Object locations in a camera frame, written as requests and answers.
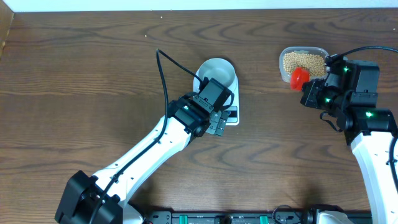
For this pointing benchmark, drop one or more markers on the grey bowl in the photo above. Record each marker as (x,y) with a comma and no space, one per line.
(219,69)

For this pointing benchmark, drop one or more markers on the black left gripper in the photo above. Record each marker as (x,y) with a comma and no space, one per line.
(217,123)

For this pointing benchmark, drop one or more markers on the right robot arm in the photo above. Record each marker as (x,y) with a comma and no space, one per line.
(370,132)

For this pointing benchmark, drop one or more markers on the clear plastic soybean container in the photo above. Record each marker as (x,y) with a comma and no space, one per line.
(309,58)

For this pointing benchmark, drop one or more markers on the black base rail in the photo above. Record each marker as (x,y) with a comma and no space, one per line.
(281,214)

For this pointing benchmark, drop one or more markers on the red measuring scoop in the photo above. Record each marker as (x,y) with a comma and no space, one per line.
(298,78)

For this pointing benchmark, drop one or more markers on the white digital kitchen scale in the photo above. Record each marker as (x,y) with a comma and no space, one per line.
(233,119)

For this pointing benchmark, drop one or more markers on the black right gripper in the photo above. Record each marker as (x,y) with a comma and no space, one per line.
(311,89)

